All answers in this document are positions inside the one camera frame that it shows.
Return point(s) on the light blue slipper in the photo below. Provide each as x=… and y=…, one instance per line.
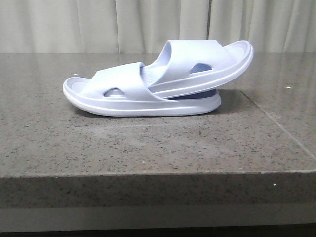
x=120, y=92
x=190, y=66

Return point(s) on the pale curtain left panel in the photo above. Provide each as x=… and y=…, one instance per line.
x=99, y=26

